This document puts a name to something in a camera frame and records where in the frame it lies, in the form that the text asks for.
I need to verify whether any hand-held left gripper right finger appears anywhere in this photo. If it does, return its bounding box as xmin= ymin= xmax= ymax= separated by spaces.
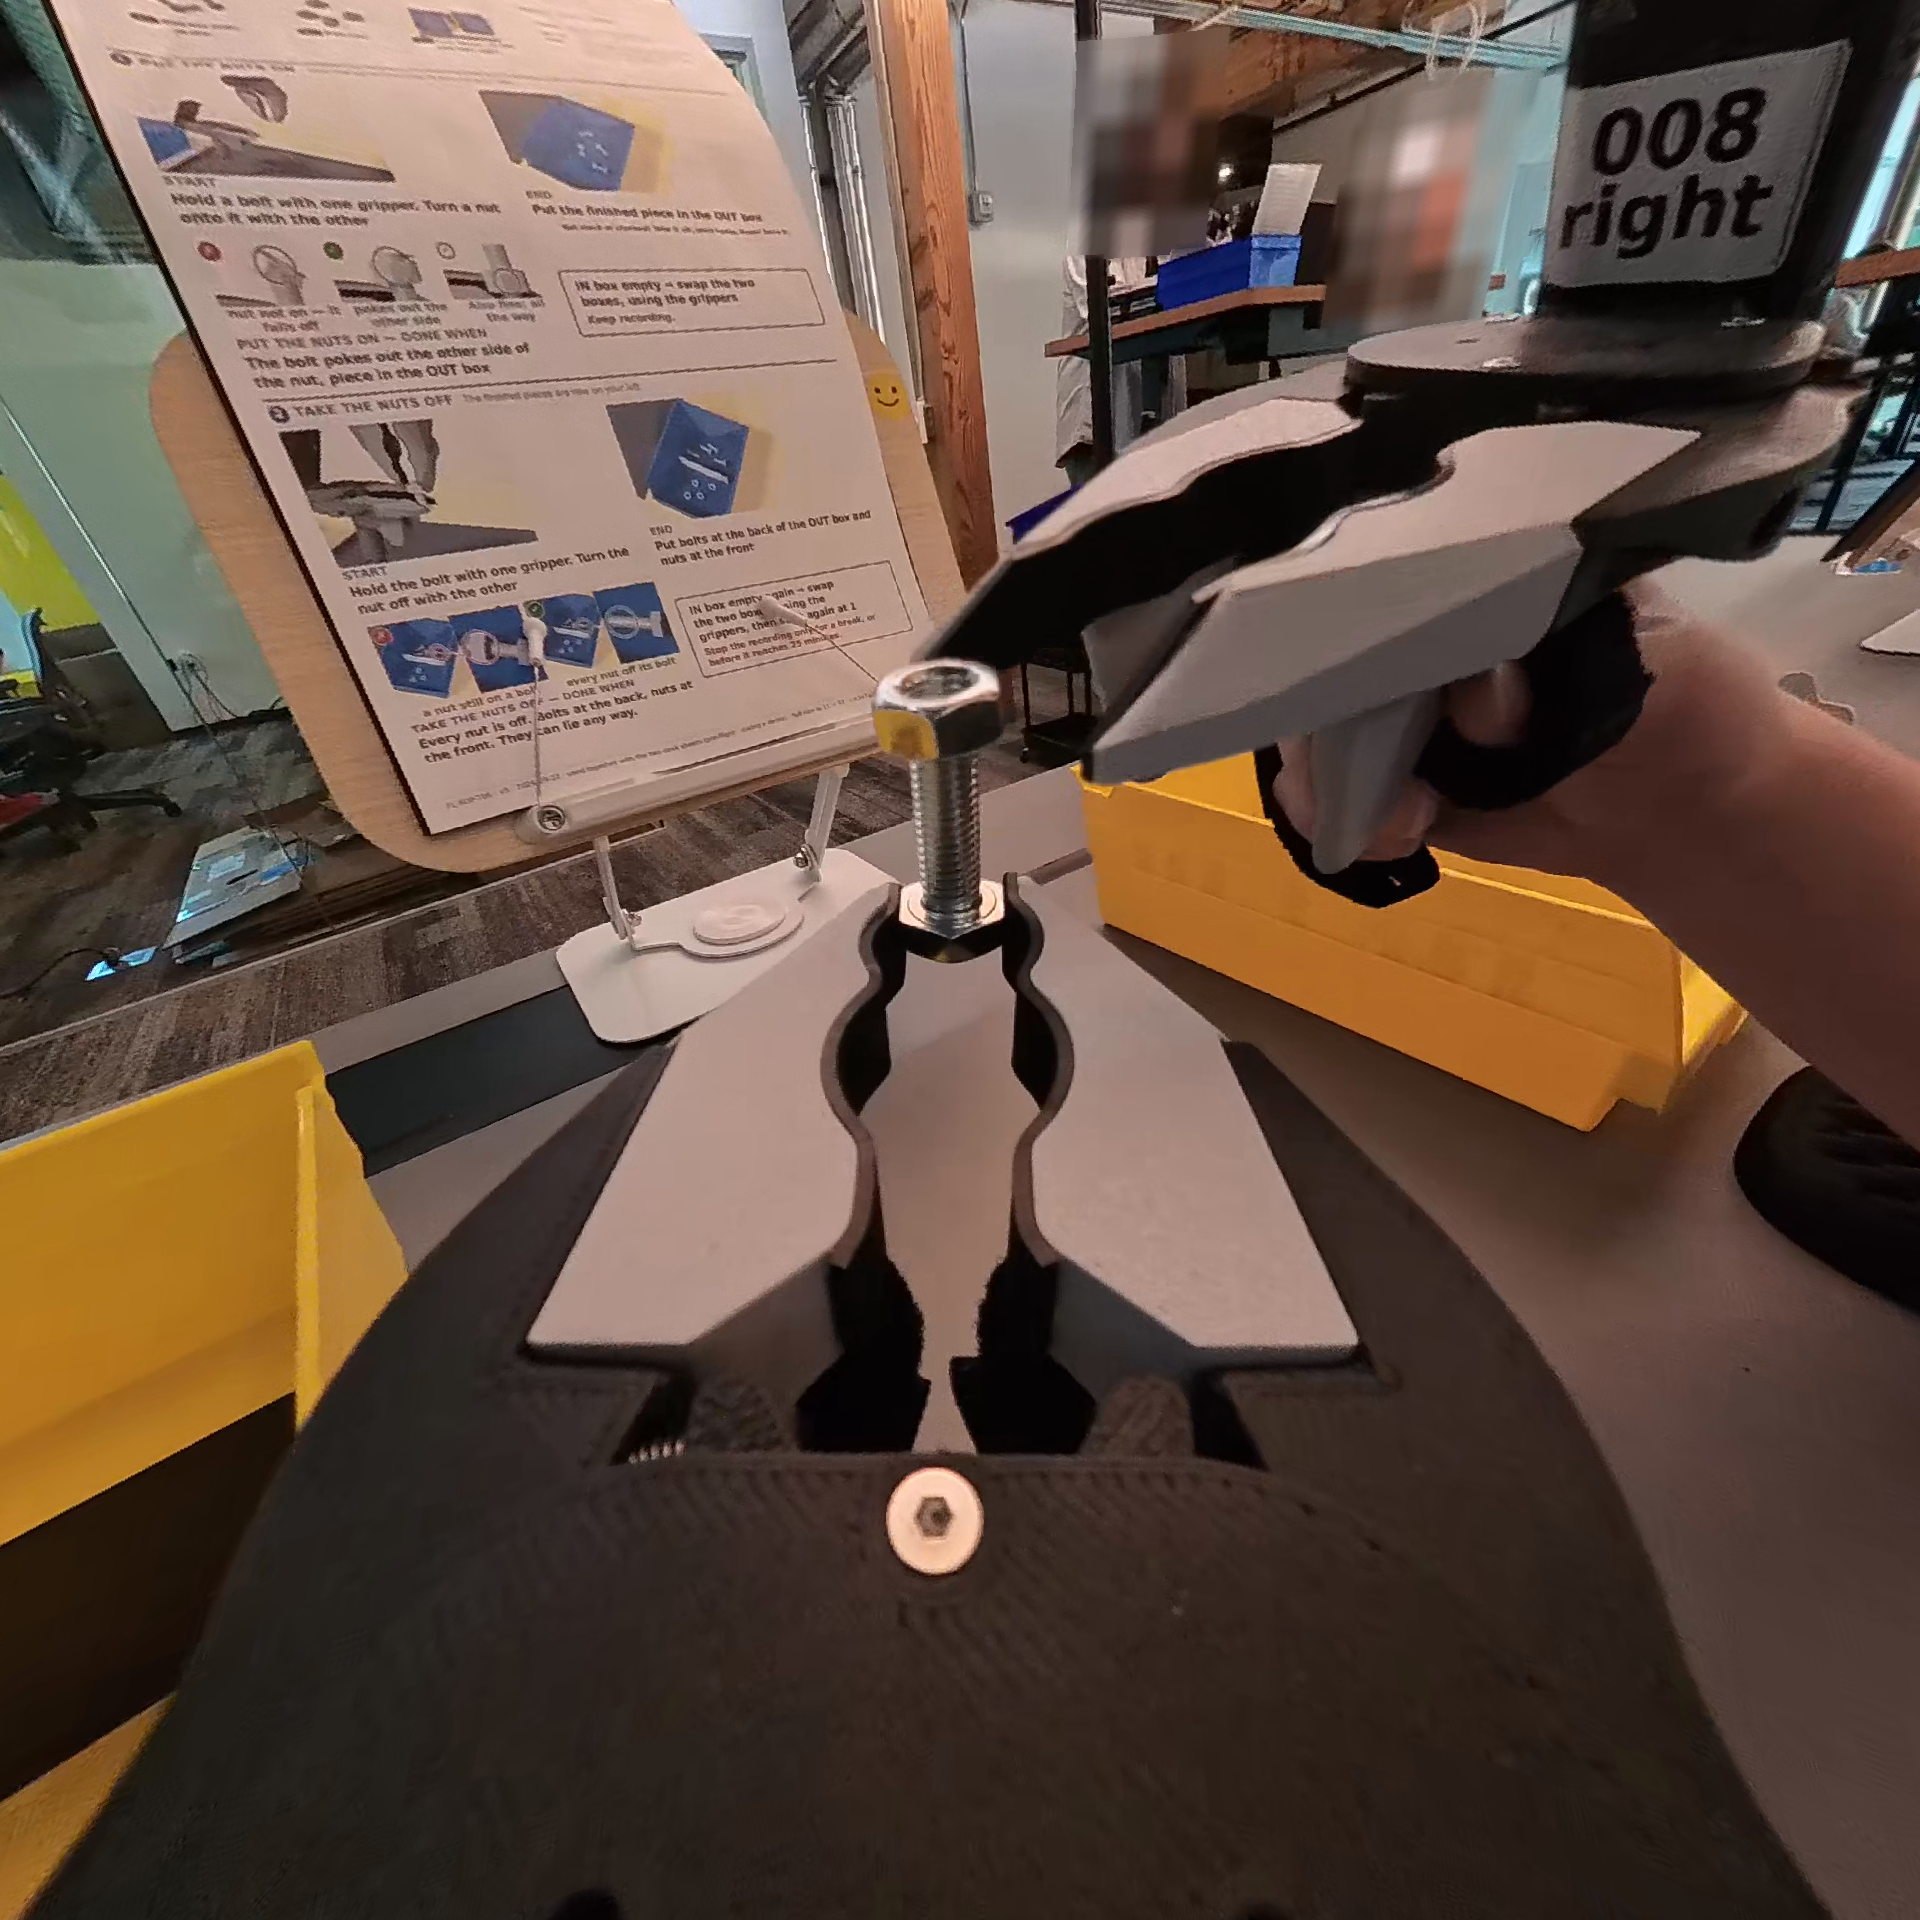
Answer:
xmin=1005 ymin=880 xmax=1365 ymax=1368

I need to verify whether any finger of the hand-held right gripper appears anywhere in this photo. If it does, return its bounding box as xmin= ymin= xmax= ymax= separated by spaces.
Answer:
xmin=928 ymin=394 xmax=1369 ymax=711
xmin=1078 ymin=422 xmax=1701 ymax=786

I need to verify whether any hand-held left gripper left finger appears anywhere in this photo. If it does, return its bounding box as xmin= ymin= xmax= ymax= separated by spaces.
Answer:
xmin=525 ymin=883 xmax=906 ymax=1364

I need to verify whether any yellow plastic bin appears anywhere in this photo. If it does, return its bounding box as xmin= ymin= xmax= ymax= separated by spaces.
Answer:
xmin=1077 ymin=750 xmax=1754 ymax=1133
xmin=0 ymin=1040 xmax=410 ymax=1895

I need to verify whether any steel hex nut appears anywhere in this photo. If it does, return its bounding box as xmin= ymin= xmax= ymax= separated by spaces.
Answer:
xmin=873 ymin=656 xmax=1004 ymax=762

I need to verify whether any steel hex bolt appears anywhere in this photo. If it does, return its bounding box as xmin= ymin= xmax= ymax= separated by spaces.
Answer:
xmin=897 ymin=747 xmax=1011 ymax=968

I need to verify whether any person's right forearm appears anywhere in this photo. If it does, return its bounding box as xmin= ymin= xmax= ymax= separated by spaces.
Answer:
xmin=1664 ymin=630 xmax=1920 ymax=1088

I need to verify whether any person's right hand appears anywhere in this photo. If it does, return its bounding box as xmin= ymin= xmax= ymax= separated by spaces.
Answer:
xmin=1440 ymin=583 xmax=1766 ymax=922

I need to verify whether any wooden top desk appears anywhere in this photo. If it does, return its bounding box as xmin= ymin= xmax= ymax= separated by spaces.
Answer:
xmin=1042 ymin=286 xmax=1328 ymax=362

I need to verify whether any blue plastic bin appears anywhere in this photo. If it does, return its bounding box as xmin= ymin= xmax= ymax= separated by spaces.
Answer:
xmin=1154 ymin=231 xmax=1306 ymax=309

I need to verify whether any white metal stand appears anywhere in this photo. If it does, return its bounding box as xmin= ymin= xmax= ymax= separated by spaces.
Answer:
xmin=517 ymin=757 xmax=889 ymax=1047

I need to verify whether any dark table mat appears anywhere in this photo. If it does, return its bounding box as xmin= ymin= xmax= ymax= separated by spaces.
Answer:
xmin=320 ymin=982 xmax=606 ymax=1175

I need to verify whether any grey flat floor device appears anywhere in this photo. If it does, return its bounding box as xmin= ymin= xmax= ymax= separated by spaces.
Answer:
xmin=166 ymin=827 xmax=324 ymax=962

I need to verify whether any printed instruction sheet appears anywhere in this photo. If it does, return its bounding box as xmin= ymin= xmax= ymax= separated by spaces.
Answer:
xmin=53 ymin=0 xmax=939 ymax=840

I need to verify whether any wooden support post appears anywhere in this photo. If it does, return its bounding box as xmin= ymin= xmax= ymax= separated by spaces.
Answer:
xmin=872 ymin=0 xmax=1001 ymax=595

